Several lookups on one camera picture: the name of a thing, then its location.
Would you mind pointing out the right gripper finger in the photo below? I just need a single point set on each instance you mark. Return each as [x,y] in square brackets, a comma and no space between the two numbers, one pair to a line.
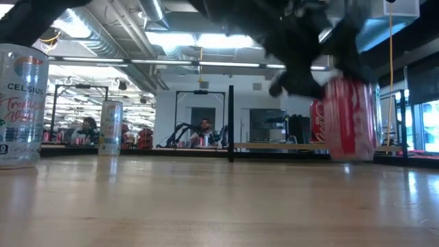
[295,85]

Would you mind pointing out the red Coca-Cola can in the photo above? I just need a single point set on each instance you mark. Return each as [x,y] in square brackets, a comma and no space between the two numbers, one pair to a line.
[350,127]
[316,123]

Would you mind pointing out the white Celsius slim can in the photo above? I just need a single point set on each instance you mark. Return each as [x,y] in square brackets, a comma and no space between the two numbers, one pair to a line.
[110,130]
[22,113]

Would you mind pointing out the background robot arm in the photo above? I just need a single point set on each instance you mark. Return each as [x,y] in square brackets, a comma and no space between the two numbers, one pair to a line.
[178,133]
[223,133]

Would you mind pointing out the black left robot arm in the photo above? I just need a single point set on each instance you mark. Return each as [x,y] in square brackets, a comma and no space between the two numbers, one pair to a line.
[27,17]

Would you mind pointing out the dark grey cabinet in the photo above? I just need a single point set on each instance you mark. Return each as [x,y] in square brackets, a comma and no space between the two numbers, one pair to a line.
[267,127]

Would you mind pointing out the dark grey door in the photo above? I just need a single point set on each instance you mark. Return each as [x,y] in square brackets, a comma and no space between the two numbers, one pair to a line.
[202,113]

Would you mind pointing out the person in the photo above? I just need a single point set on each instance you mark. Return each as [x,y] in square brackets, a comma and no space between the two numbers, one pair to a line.
[87,128]
[205,128]

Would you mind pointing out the bright ceiling light panel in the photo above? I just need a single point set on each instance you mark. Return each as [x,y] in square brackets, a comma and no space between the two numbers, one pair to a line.
[205,40]

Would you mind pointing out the small silver background can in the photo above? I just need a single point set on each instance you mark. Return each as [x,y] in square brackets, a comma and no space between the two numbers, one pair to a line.
[206,141]

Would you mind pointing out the small red background can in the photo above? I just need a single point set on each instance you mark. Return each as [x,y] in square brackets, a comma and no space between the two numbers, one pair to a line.
[201,141]

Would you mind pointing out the long ceiling light strip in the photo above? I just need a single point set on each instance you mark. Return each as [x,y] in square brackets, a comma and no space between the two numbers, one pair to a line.
[161,61]

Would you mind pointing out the bright window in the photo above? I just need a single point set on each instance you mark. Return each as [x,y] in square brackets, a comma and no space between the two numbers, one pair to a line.
[430,127]

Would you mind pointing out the red storage bin rack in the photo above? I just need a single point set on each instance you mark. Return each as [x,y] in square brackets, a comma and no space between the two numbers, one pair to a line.
[126,135]
[145,137]

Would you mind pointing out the grey wall vent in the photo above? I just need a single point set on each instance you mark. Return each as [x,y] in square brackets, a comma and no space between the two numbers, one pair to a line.
[257,86]
[204,85]

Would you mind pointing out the wooden shelf with black frame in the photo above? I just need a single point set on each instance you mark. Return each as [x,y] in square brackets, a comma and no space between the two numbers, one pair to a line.
[274,146]

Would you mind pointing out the rectangular silver air duct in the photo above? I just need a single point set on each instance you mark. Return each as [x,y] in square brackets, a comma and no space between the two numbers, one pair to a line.
[377,31]

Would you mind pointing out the black background gantry frame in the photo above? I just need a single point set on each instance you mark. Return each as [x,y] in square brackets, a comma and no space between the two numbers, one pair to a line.
[82,86]
[200,92]

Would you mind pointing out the round silver air duct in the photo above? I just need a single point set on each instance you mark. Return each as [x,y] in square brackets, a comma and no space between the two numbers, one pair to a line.
[151,8]

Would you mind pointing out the spiral silver air duct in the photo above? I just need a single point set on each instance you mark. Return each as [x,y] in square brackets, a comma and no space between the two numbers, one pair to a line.
[99,44]

